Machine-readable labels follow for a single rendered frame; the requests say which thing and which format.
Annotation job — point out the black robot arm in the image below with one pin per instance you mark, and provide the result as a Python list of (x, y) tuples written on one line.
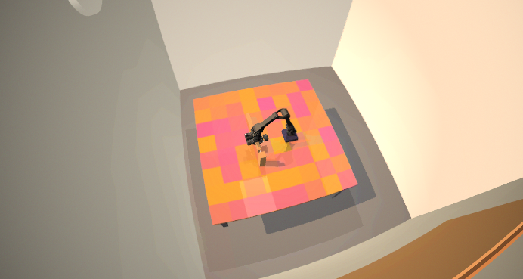
[(259, 127)]

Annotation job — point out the brown wooden post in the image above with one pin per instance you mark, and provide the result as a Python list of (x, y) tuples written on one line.
[(262, 159)]

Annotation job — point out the light wooden board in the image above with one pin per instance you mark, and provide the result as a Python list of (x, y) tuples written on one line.
[(251, 125)]

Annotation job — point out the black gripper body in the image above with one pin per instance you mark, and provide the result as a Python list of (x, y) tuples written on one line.
[(265, 137)]

